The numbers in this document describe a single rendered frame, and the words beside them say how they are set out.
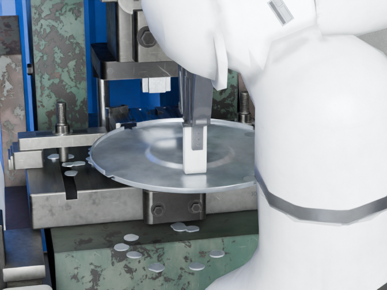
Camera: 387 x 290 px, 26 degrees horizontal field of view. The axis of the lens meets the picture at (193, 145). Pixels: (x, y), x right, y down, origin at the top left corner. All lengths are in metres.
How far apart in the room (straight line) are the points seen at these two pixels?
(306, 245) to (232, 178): 0.55
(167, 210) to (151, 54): 0.24
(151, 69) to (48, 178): 0.24
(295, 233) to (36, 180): 0.82
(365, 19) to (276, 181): 0.13
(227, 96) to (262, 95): 1.09
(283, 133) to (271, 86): 0.03
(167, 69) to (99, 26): 1.20
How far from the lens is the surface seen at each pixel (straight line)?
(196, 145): 1.12
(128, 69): 1.35
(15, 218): 1.45
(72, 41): 1.58
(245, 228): 1.32
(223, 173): 1.16
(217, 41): 0.56
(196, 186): 1.11
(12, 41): 1.70
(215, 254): 1.23
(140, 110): 1.47
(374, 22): 0.61
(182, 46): 0.57
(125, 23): 1.32
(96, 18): 2.54
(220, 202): 1.37
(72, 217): 1.33
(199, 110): 1.09
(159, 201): 1.31
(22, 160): 1.42
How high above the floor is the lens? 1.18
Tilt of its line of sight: 18 degrees down
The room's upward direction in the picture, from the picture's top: straight up
